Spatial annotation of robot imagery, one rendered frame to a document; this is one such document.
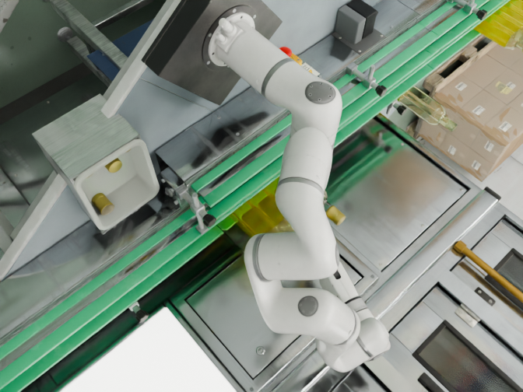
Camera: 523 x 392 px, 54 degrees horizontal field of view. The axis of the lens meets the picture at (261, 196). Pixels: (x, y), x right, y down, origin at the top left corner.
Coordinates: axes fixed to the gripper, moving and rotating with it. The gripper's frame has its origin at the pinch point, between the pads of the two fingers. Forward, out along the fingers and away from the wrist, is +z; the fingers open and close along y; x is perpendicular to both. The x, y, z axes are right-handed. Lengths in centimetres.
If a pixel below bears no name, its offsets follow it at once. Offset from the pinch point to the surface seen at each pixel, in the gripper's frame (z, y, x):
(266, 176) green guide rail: 23.3, 6.4, 2.5
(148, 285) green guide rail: 13.1, -3.4, 41.3
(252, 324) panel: -5.4, -12.6, 21.1
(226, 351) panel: -8.9, -12.0, 30.1
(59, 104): 94, -15, 46
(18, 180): 69, -16, 66
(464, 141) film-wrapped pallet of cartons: 131, -261, -264
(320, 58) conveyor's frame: 46, 16, -26
